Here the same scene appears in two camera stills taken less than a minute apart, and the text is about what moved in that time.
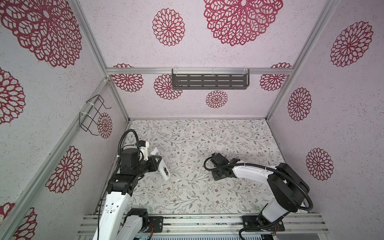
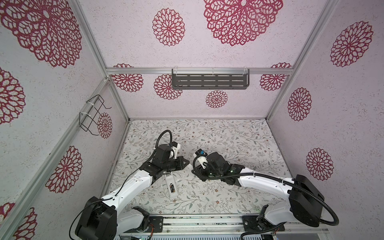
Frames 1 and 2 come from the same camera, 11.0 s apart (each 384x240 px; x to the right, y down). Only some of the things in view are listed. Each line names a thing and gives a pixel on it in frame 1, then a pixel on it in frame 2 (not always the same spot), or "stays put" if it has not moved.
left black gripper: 154,165 -> 180,166
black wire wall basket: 89,120 stays put
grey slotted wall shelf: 210,78 stays put
